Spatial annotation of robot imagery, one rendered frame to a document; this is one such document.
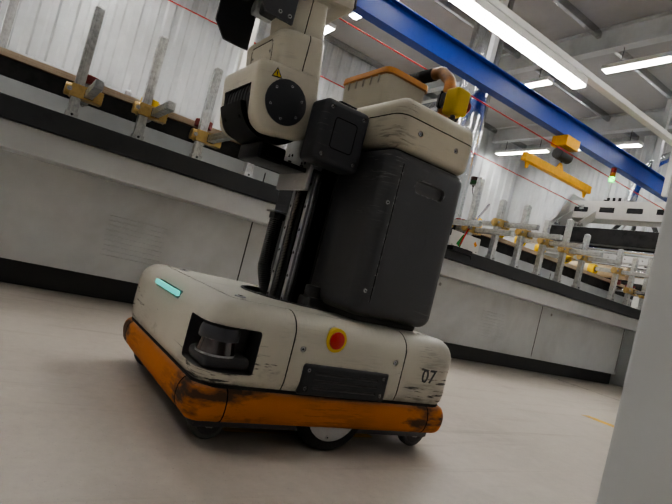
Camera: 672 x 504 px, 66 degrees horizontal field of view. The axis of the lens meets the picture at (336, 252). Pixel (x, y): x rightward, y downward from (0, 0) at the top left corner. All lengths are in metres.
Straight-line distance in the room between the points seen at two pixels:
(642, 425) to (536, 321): 4.14
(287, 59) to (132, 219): 1.45
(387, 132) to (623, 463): 1.08
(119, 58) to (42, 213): 7.49
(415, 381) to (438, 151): 0.55
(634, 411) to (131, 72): 9.72
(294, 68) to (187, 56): 8.87
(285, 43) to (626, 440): 1.15
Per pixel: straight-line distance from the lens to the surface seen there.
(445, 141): 1.30
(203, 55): 10.21
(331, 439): 1.19
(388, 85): 1.42
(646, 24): 9.29
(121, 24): 9.96
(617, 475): 0.22
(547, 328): 4.48
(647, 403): 0.21
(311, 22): 1.37
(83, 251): 2.51
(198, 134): 2.38
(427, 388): 1.31
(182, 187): 2.37
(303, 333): 1.06
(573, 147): 8.70
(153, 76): 2.37
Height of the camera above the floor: 0.38
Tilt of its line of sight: 2 degrees up
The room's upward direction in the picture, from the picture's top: 14 degrees clockwise
